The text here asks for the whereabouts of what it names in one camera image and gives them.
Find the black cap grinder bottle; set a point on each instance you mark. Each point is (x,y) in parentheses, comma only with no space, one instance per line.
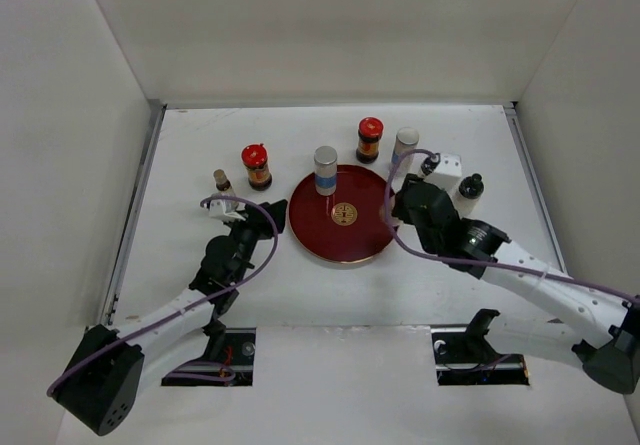
(468,194)
(429,165)

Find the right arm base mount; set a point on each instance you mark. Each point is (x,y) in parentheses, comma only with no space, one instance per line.
(463,356)

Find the red lid sauce jar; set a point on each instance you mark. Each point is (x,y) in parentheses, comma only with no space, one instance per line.
(370,131)
(255,161)

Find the black cap grinder bottle right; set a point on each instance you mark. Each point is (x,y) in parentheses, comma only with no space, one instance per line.
(468,194)

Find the white lid spice jar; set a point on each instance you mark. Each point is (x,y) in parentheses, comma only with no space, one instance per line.
(407,139)

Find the silver lid blue label jar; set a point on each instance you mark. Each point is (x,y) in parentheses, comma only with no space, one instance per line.
(325,174)

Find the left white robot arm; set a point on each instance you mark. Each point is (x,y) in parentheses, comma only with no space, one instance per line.
(111,365)

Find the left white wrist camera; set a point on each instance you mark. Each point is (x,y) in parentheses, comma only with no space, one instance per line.
(223,208)

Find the black cap grinder bottle left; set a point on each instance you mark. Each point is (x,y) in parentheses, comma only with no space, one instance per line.
(429,165)

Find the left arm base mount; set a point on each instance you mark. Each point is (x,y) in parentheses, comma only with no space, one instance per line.
(227,360)

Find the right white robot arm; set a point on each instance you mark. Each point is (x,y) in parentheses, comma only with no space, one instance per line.
(594,330)

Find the pink cap small jar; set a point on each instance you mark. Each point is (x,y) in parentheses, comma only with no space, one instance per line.
(386,216)

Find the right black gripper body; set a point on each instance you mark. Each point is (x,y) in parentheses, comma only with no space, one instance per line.
(401,209)

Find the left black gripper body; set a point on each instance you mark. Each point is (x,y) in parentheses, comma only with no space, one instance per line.
(245,235)

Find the small yellow liquid bottle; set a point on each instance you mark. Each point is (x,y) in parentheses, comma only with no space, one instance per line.
(222,183)

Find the red round tray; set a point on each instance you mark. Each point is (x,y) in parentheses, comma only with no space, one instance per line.
(345,227)

